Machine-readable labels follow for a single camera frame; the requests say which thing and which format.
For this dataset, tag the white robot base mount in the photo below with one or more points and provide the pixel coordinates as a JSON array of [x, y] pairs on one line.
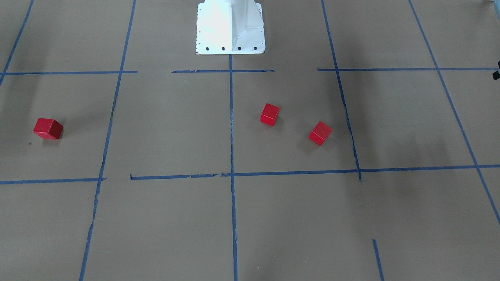
[[226, 27]]

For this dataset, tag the black object at edge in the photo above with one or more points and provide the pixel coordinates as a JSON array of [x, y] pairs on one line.
[[496, 74]]

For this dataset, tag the red block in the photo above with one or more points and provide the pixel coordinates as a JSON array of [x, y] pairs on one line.
[[269, 114], [320, 133]]

